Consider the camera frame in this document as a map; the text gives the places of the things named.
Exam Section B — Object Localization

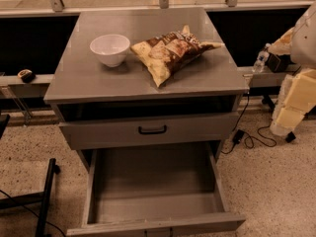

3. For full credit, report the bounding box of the brown chip bag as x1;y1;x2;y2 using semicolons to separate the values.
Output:
130;25;224;87

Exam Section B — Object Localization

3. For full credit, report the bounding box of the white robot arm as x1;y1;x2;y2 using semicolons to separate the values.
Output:
269;2;316;136

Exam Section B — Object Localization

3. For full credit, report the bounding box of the open grey lower drawer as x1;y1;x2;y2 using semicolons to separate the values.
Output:
67;142;245;237

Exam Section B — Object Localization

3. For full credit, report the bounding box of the grey drawer cabinet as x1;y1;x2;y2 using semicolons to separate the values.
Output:
44;8;249;166

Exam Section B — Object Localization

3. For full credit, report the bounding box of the black table leg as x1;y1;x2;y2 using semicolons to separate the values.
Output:
262;95;296;143

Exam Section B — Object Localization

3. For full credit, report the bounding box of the small black box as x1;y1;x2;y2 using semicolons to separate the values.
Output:
267;53;290;73

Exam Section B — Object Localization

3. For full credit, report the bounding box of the clear plastic water bottle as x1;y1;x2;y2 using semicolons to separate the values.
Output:
252;43;271;73

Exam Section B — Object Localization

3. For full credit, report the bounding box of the white bowl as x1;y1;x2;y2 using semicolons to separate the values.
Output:
90;35;130;67

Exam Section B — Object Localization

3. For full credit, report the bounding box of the black and yellow tape measure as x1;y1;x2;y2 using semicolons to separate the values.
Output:
18;69;36;83

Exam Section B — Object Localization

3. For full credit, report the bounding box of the black power adapter with cable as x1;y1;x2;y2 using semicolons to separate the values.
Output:
220;94;277;155

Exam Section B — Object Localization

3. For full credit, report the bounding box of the closed grey drawer with handle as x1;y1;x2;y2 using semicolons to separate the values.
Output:
60;112;238;150

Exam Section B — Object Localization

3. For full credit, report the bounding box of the black metal stand frame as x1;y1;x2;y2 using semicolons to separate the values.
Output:
0;158;60;237

